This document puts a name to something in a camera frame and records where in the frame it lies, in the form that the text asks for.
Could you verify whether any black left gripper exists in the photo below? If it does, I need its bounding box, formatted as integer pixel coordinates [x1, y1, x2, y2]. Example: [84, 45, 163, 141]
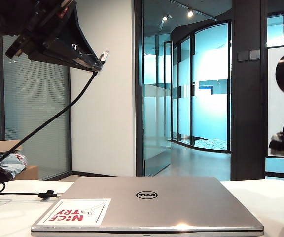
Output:
[5, 0, 105, 73]

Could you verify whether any black charging cable silver plug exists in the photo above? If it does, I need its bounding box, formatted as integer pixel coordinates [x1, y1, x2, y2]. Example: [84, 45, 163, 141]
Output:
[0, 50, 110, 178]

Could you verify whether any frosted glass door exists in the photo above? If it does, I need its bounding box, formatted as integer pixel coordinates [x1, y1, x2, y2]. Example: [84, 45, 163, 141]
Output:
[143, 41, 174, 177]

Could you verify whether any silver Dell laptop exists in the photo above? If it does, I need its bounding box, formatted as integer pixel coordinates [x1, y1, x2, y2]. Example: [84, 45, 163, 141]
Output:
[30, 176, 265, 233]

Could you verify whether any grey plastic mailing bag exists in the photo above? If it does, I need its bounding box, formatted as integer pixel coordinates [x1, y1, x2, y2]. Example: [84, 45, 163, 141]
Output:
[0, 152, 28, 179]

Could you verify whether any large brown cardboard box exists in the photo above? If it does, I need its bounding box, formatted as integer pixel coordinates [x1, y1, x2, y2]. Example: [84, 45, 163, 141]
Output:
[15, 165, 39, 181]

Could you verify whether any white Nice Try sticker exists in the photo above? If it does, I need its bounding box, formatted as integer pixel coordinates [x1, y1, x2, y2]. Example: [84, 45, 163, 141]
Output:
[37, 198, 112, 225]

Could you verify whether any black cable with strap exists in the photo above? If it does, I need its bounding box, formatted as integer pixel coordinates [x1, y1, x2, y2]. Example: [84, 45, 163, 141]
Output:
[0, 181, 60, 202]

